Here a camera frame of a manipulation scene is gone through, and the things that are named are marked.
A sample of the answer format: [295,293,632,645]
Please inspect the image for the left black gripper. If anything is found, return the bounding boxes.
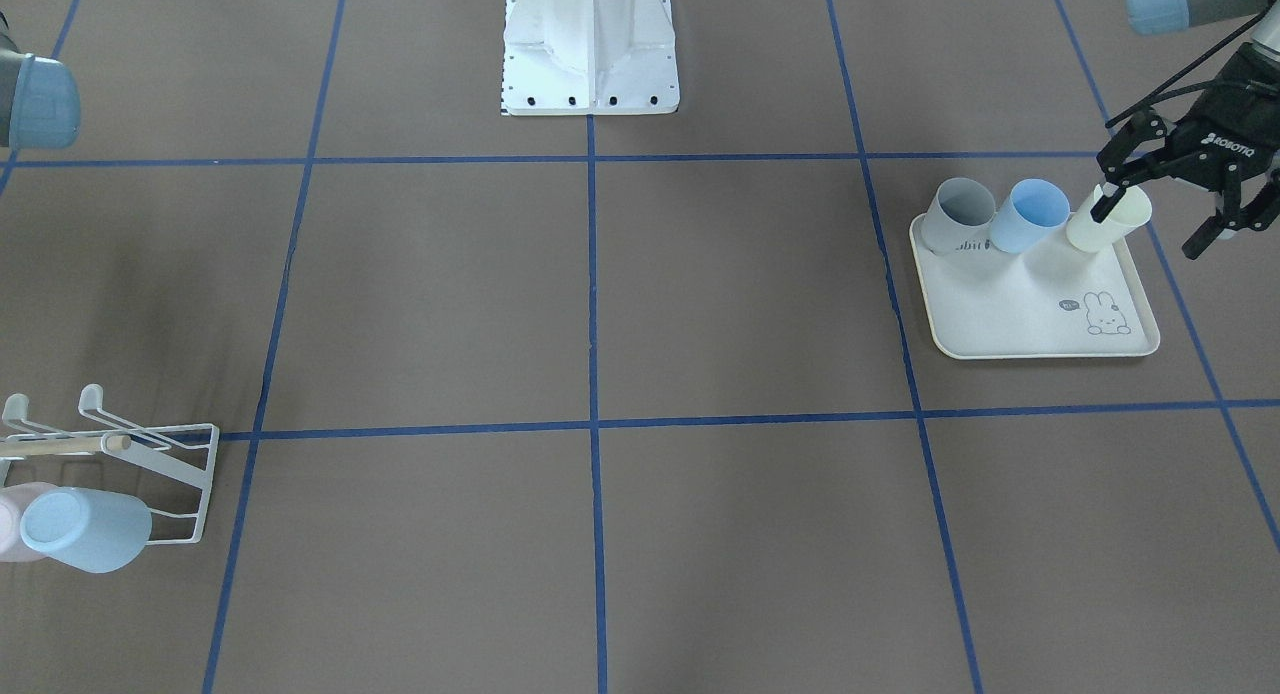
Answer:
[1091,44,1279,260]

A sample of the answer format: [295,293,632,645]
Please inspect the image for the cream plastic cup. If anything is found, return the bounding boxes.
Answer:
[1065,184,1153,255]

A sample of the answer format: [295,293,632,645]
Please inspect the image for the light blue plastic cup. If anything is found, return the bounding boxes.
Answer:
[20,487,152,574]

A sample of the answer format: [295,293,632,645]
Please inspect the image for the pink plastic cup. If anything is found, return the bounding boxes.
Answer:
[1,483,58,563]

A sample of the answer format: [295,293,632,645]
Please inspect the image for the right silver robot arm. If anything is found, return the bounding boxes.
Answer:
[1,18,81,150]

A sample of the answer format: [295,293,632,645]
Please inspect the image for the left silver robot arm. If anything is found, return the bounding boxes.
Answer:
[1091,0,1279,260]

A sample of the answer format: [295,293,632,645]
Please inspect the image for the grey plastic cup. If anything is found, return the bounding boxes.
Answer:
[918,175,996,256]

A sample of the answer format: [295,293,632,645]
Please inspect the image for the cream plastic tray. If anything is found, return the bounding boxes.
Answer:
[910,215,1162,360]

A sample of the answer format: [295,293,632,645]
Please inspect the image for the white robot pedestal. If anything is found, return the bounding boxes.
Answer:
[500,0,681,117]

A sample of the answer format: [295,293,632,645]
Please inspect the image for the white wire cup rack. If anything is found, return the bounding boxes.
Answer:
[3,383,221,545]

